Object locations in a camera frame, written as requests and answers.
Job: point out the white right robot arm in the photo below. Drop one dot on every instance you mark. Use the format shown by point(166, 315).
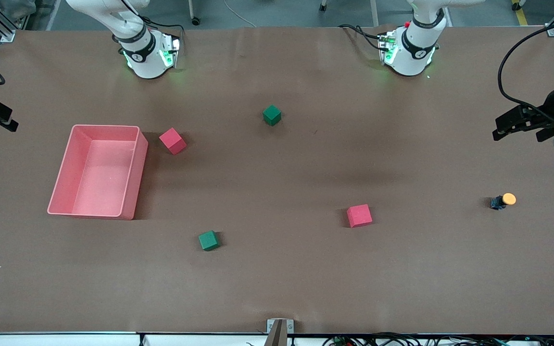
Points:
point(147, 62)

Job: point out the orange capped push button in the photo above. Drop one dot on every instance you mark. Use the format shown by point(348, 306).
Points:
point(509, 199)

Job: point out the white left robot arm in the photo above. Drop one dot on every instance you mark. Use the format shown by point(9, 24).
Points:
point(409, 57)

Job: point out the red foam cube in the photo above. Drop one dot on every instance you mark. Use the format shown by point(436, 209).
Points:
point(172, 142)
point(359, 216)

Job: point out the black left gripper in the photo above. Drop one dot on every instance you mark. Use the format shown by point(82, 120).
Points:
point(553, 105)

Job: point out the pink plastic bin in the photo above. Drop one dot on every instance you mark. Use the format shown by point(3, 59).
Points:
point(94, 192)

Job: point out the small black caster wheel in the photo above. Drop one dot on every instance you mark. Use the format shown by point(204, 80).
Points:
point(323, 6)

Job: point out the metal mounting bracket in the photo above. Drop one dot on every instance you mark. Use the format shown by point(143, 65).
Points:
point(277, 334)

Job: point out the green foam cube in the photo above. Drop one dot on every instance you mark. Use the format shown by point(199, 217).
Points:
point(271, 115)
point(208, 240)

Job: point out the stand leg with caster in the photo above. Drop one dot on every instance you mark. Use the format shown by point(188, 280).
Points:
point(195, 19)

